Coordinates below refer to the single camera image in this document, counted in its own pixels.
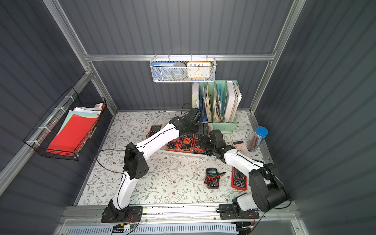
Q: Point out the small black multimeter right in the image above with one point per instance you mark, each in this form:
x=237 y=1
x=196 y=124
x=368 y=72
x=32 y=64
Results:
x=212 y=178

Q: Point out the black wire wall basket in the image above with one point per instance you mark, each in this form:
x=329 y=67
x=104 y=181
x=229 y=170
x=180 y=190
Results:
x=44 y=132

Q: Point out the green file organizer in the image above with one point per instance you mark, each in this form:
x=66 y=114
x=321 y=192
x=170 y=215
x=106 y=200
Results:
x=218 y=102

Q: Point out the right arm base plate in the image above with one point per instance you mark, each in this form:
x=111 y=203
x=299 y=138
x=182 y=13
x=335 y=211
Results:
x=230 y=211

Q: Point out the red ANENG multimeter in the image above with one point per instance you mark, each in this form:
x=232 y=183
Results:
x=197 y=140

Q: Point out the red multimeter behind basket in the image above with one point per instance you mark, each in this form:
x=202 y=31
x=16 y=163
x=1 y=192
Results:
x=153 y=130

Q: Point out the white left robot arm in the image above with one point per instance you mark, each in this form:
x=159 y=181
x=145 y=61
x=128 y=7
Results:
x=136 y=156

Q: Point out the orange alarm clock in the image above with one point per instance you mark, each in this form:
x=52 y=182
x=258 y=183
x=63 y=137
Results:
x=198 y=70

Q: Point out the red multimeter far right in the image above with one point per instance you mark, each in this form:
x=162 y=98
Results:
x=239 y=180

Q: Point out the pink calculator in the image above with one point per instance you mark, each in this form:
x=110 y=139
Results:
x=241 y=146

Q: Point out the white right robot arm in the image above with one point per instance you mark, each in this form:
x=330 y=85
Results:
x=267 y=190

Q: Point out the white plastic basket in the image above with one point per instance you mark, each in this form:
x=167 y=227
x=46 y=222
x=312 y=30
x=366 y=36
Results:
x=163 y=148

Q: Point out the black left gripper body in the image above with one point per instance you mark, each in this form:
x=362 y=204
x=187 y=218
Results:
x=201 y=129

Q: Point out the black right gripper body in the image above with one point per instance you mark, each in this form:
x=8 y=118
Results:
x=207 y=146

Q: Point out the red paper folder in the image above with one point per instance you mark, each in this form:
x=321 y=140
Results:
x=72 y=134

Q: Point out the blue lid pencil tube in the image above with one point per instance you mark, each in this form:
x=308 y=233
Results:
x=260 y=133

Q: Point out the blue box in basket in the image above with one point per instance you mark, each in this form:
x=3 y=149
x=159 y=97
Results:
x=161 y=71

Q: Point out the grey tape roll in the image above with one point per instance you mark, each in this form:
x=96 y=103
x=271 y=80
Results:
x=178 y=71

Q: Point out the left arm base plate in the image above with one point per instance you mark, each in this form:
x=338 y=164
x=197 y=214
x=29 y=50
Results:
x=130 y=214

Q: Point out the orange multimeter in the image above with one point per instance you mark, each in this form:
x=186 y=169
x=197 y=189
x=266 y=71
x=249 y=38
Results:
x=186 y=145
x=172 y=145

